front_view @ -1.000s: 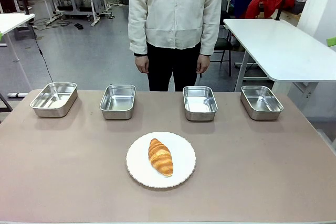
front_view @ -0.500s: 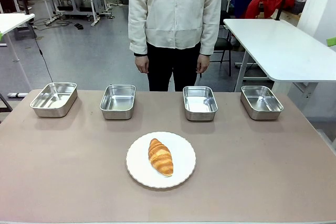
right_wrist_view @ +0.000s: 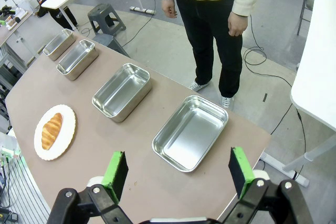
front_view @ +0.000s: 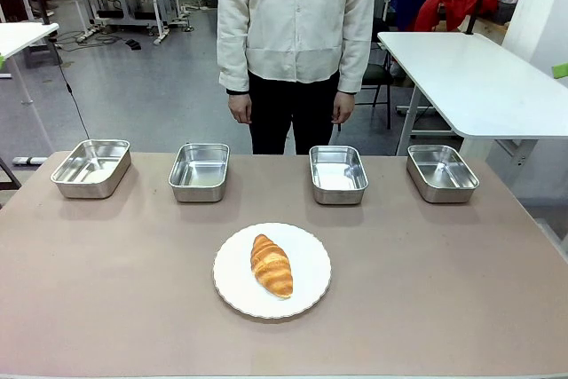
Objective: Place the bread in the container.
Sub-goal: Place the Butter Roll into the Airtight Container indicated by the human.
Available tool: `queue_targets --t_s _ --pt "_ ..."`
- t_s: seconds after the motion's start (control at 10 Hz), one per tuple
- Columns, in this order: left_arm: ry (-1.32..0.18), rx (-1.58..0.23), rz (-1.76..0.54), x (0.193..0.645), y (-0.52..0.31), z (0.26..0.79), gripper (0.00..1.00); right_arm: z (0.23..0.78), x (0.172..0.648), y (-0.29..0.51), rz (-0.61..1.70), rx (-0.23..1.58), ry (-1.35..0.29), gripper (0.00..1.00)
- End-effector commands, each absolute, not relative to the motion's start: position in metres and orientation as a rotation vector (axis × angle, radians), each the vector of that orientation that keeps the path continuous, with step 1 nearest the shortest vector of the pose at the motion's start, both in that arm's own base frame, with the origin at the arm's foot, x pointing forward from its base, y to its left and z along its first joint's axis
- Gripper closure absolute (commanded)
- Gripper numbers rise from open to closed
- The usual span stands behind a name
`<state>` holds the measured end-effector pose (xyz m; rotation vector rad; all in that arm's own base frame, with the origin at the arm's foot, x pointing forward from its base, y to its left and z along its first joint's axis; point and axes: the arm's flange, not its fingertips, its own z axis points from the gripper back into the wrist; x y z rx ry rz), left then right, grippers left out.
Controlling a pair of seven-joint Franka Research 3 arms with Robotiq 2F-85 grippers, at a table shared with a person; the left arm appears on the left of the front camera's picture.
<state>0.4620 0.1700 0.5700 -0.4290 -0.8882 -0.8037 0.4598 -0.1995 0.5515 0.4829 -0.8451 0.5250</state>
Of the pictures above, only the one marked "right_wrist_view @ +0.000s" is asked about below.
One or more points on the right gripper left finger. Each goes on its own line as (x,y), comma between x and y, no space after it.
(115,176)

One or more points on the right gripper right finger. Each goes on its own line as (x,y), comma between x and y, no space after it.
(240,171)

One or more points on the steel rectangular container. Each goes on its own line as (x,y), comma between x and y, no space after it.
(189,134)
(76,60)
(120,95)
(59,43)

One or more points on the golden croissant bread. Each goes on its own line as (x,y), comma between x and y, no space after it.
(51,132)

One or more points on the person left hand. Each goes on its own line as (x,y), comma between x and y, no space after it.
(236,26)

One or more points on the person right hand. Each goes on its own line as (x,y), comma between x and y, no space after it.
(169,7)

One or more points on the white scalloped plate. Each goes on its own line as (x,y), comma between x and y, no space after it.
(67,134)

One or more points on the white slatted panel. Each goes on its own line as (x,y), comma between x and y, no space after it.
(31,195)

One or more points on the large white side table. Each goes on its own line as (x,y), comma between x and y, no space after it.
(317,64)

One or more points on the dark grey plastic stool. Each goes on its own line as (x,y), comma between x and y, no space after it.
(110,41)

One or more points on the person in cream shirt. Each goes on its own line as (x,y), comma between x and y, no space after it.
(210,37)

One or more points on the cluttered workbench shelf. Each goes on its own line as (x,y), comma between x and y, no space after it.
(13,22)

